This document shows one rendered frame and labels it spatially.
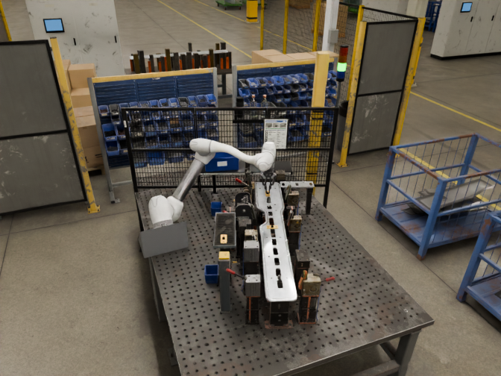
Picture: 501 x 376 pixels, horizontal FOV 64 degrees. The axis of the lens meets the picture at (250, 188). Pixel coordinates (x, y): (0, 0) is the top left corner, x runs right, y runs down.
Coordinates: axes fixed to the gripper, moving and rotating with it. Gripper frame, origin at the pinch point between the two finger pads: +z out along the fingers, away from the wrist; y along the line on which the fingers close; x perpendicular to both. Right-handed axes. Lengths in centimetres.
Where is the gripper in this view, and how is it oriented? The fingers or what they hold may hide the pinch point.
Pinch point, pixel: (268, 189)
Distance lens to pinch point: 331.1
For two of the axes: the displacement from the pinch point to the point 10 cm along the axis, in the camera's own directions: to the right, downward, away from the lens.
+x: -0.3, -5.1, 8.6
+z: -0.1, 8.6, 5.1
